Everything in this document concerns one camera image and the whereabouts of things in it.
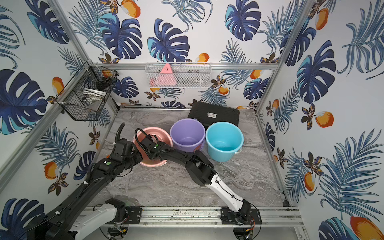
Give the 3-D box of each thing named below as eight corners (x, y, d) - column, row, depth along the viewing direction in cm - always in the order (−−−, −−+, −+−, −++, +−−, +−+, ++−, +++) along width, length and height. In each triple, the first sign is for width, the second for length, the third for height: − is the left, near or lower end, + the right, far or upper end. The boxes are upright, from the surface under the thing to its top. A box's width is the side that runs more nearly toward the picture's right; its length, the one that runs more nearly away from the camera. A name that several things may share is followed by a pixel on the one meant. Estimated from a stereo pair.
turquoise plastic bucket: (205, 166, 94) (207, 151, 79) (204, 138, 107) (205, 121, 93) (239, 166, 94) (247, 152, 79) (233, 138, 107) (239, 121, 93)
